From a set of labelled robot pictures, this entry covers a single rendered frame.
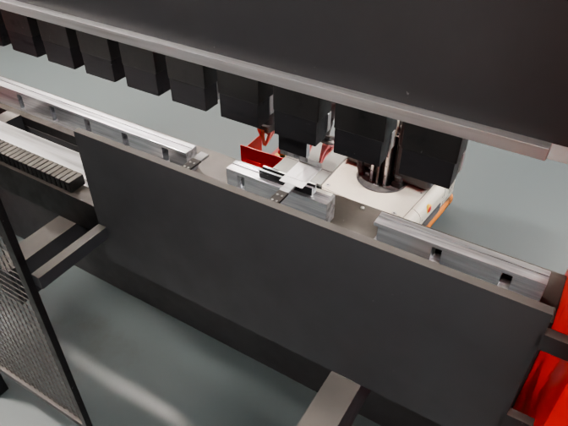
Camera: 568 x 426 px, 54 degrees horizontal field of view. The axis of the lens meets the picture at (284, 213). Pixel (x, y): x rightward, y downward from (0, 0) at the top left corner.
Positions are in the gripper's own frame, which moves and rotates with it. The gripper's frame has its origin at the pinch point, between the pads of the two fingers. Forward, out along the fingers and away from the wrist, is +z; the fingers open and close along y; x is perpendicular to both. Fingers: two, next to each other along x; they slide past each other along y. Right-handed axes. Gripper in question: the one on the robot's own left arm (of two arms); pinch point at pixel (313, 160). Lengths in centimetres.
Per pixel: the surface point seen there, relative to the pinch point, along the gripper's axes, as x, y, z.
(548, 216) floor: 185, 74, 12
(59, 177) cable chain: -47, -61, 25
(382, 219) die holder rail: -6.8, 30.3, 9.4
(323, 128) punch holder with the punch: -18.6, 8.1, -12.3
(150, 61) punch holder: -27, -53, -17
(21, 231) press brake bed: 32, -168, 93
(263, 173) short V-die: -9.2, -12.0, 8.5
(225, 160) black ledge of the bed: 8.1, -38.2, 12.1
